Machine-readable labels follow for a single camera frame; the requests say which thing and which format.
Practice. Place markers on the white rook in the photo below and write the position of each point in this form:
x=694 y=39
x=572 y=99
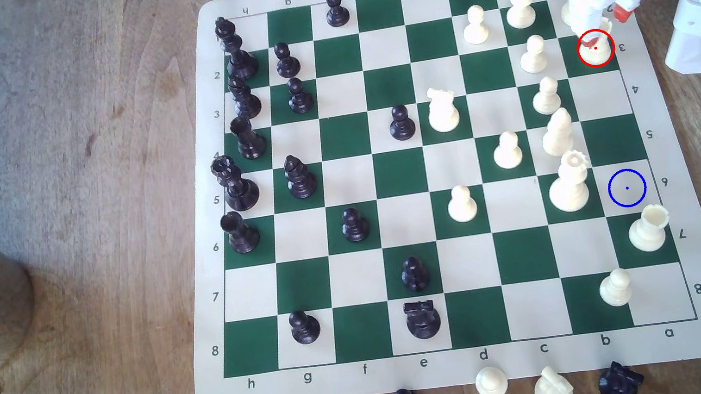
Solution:
x=649 y=230
x=596 y=52

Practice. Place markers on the green and cream chess mat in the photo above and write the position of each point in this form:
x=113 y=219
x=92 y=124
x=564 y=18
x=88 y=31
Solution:
x=429 y=163

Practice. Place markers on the white bishop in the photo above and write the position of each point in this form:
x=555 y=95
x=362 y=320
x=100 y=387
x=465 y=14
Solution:
x=557 y=134
x=520 y=5

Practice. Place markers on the white pawn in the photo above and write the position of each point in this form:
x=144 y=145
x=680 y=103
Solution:
x=475 y=27
x=491 y=385
x=546 y=98
x=616 y=290
x=462 y=206
x=534 y=57
x=508 y=152

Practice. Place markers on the white queen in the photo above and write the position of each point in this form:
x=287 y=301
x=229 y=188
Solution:
x=569 y=187

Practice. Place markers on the white knight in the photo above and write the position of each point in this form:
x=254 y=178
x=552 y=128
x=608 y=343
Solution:
x=553 y=391
x=442 y=112

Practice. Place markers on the black bishop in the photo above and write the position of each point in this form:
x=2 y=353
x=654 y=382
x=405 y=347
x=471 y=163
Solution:
x=246 y=101
x=301 y=180

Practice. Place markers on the black knight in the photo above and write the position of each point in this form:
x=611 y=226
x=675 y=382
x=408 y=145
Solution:
x=620 y=383
x=423 y=320

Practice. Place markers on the black king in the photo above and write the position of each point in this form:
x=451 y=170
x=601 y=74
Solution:
x=238 y=56

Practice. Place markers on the black rook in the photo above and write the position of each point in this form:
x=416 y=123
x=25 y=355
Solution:
x=240 y=235
x=249 y=141

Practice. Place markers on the black queen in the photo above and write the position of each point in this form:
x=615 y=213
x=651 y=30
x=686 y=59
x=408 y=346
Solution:
x=238 y=190

